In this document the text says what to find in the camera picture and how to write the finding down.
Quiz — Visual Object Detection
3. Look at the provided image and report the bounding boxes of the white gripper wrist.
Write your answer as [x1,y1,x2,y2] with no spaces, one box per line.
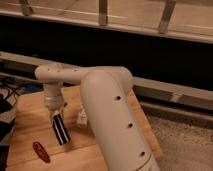
[44,96,70,145]

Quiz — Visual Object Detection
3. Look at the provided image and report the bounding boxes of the black cables at left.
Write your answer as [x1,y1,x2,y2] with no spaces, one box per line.
[0,75,24,141]

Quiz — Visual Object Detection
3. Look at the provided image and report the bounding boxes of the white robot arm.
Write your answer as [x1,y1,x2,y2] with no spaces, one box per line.
[35,63,160,171]

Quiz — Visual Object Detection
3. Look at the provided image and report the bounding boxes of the red oval object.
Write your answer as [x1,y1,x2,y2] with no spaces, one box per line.
[33,142,51,163]

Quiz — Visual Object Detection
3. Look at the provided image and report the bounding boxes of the white tube bottle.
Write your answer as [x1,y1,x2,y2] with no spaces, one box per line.
[77,106,88,128]

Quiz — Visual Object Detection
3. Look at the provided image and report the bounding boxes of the wooden table board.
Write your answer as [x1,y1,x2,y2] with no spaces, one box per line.
[6,84,164,171]

